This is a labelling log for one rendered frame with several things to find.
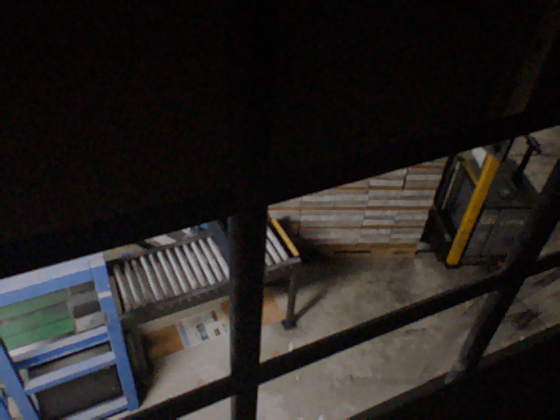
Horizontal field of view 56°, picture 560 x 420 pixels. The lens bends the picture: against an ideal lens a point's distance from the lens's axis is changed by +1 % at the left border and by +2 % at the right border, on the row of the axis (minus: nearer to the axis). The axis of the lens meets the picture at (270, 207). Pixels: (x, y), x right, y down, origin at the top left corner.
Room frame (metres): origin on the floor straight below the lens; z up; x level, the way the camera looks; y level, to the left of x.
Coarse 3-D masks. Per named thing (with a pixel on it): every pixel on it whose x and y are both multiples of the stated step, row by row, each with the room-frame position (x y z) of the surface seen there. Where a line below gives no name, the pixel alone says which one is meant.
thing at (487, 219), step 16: (512, 160) 4.10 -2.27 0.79; (464, 176) 3.89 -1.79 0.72; (496, 176) 3.83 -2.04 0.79; (464, 192) 3.80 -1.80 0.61; (496, 192) 3.59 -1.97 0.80; (528, 192) 3.62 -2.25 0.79; (448, 208) 3.96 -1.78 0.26; (464, 208) 3.70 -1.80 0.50; (480, 208) 3.46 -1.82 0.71; (496, 208) 3.41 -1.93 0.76; (512, 208) 3.42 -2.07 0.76; (528, 208) 3.43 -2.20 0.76; (448, 224) 3.84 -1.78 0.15; (480, 224) 3.41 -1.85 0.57; (496, 224) 3.43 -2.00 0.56; (512, 224) 3.43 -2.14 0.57; (480, 240) 3.41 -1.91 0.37; (496, 240) 3.43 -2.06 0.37; (512, 240) 3.44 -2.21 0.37; (464, 256) 3.41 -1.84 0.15; (480, 256) 3.42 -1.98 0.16; (496, 256) 3.43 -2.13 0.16
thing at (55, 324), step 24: (72, 288) 2.25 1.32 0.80; (0, 312) 2.02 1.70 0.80; (24, 312) 2.03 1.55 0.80; (48, 312) 2.04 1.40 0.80; (72, 312) 2.05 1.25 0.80; (96, 312) 2.06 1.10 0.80; (24, 336) 1.85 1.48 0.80; (48, 336) 1.86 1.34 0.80; (72, 336) 1.87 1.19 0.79; (96, 336) 1.90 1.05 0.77; (24, 360) 1.70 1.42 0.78
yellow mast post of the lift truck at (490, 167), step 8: (488, 160) 3.37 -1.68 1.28; (496, 160) 3.36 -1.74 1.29; (488, 168) 3.35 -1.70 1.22; (496, 168) 3.36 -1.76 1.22; (488, 176) 3.36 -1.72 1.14; (480, 184) 3.36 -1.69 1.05; (488, 184) 3.36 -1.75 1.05; (480, 192) 3.36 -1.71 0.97; (472, 200) 3.37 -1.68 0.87; (480, 200) 3.36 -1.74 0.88; (472, 208) 3.35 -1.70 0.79; (464, 216) 3.39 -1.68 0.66; (472, 216) 3.36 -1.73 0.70; (464, 224) 3.36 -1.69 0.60; (472, 224) 3.36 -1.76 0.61; (464, 232) 3.36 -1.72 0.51; (456, 240) 3.37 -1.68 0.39; (464, 240) 3.36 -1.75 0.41; (456, 248) 3.35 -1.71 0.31; (448, 256) 3.39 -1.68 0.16; (456, 256) 3.36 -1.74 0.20
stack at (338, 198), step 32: (320, 192) 3.42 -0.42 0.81; (352, 192) 3.45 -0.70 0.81; (384, 192) 3.48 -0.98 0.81; (288, 224) 3.40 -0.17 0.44; (320, 224) 3.43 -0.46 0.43; (352, 224) 3.45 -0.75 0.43; (384, 224) 3.48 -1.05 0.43; (288, 256) 3.40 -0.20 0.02; (320, 256) 3.43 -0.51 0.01; (352, 256) 3.46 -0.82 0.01; (384, 256) 3.49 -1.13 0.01
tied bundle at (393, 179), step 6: (384, 174) 3.47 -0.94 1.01; (390, 174) 3.48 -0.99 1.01; (396, 174) 3.48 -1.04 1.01; (402, 174) 3.49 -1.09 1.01; (372, 180) 3.46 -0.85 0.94; (378, 180) 3.47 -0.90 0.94; (384, 180) 3.47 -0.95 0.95; (390, 180) 3.48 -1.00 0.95; (396, 180) 3.48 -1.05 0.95; (402, 180) 3.49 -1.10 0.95; (372, 186) 3.47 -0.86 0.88; (378, 186) 3.47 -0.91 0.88; (384, 186) 3.47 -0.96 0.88; (390, 186) 3.48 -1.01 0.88; (396, 186) 3.48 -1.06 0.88
